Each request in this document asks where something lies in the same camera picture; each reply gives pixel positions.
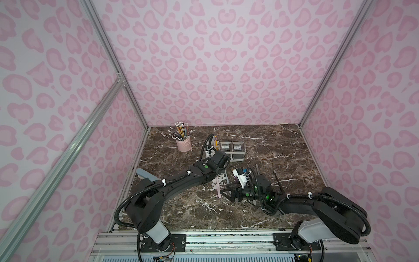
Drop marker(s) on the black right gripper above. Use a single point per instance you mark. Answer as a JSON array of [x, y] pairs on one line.
[[240, 191]]

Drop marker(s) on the pink toothbrush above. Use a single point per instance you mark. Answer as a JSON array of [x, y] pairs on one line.
[[218, 188]]

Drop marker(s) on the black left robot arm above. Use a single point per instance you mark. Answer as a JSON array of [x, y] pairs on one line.
[[142, 210]]

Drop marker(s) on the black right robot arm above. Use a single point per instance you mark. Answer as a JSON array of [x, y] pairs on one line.
[[335, 215]]

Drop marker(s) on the cream toothbrush holder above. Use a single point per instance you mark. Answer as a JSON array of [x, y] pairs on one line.
[[236, 150]]

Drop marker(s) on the black toothbrush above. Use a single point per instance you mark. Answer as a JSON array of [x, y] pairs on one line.
[[278, 182]]

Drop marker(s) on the pink pencil cup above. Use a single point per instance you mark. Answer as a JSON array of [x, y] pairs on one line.
[[184, 145]]

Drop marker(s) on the coloured pencils bunch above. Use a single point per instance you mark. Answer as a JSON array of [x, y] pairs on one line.
[[180, 132]]

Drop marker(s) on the grey blue box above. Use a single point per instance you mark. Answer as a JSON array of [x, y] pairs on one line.
[[143, 174]]

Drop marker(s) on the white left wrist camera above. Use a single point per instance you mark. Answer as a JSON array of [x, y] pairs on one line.
[[210, 152]]

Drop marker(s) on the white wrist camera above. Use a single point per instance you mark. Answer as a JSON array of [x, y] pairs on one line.
[[210, 152], [242, 175]]

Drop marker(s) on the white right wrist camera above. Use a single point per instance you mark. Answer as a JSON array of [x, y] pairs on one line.
[[242, 175]]

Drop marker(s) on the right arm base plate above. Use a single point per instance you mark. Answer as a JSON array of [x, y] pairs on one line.
[[288, 242]]

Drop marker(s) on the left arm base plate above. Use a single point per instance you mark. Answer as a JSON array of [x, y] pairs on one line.
[[170, 243]]

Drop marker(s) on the aluminium frame rail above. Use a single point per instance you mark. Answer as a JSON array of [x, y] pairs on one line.
[[245, 245]]

